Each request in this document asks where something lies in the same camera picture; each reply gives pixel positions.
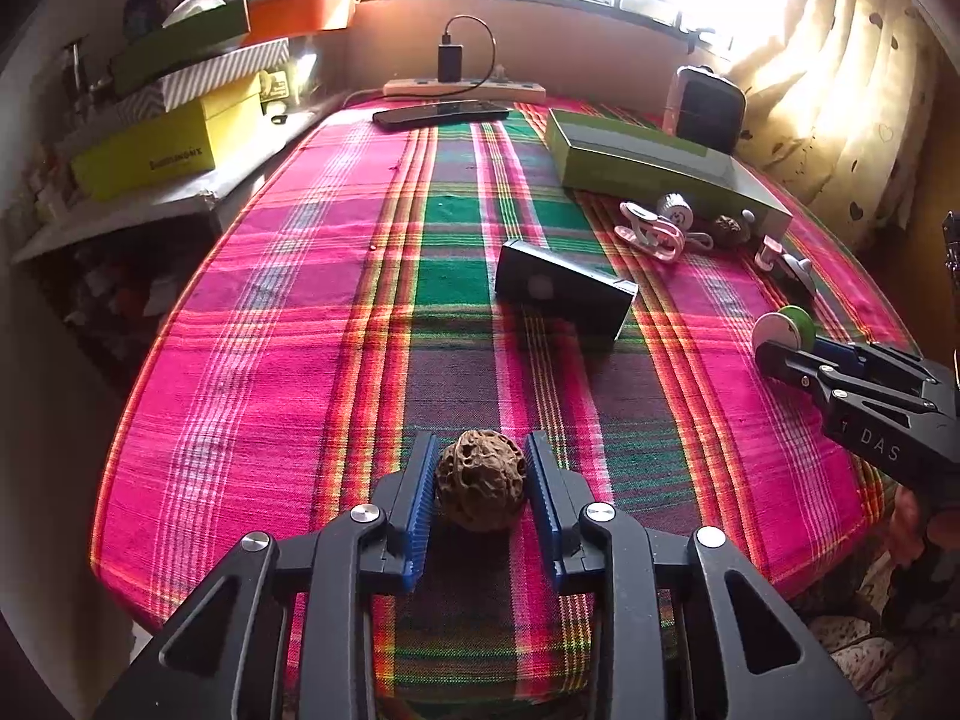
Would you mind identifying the dark green tissue box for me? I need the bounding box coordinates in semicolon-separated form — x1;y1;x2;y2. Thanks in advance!
110;0;251;98

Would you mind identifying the white side shelf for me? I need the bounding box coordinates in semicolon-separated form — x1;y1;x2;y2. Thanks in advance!
11;93;345;265

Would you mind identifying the white usb cable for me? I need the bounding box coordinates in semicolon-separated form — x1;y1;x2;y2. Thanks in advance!
659;227;716;257

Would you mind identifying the orange plastic tray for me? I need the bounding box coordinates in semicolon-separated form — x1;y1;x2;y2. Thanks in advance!
242;0;358;47

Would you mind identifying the grey striped box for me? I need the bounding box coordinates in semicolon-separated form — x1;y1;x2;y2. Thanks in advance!
112;37;290;124

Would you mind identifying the black smartphone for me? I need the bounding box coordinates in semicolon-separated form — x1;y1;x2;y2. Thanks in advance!
371;101;512;132

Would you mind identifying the yellow cardboard box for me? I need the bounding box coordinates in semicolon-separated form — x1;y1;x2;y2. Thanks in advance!
70;73;262;202

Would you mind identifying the black rectangular bike light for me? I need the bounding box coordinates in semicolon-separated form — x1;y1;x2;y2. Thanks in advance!
494;239;638;343

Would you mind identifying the black charger with cable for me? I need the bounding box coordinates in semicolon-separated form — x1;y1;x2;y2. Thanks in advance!
436;13;498;88

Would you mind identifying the pink white small clip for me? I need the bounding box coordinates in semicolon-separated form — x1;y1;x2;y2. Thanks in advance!
754;236;817;294

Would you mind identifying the pink plaid tablecloth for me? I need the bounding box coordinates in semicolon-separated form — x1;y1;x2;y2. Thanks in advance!
89;94;921;706

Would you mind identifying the cream patterned curtain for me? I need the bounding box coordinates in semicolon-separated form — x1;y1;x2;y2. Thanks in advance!
727;0;940;252

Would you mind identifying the green white suction holder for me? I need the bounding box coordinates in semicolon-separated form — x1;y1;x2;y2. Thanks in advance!
752;304;817;351

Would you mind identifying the green shallow cardboard box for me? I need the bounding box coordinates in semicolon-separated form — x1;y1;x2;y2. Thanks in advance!
545;107;793;239

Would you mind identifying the pink clip lens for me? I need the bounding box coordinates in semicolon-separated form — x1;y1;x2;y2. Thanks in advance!
613;202;685;263

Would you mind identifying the carved brown walnut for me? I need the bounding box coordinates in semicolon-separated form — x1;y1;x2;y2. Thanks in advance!
434;429;529;533

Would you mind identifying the white power strip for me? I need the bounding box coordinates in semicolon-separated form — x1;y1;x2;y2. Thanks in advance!
382;78;547;104

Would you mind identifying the small grey fan heater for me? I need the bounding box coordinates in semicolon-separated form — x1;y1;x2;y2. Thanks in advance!
662;65;747;154

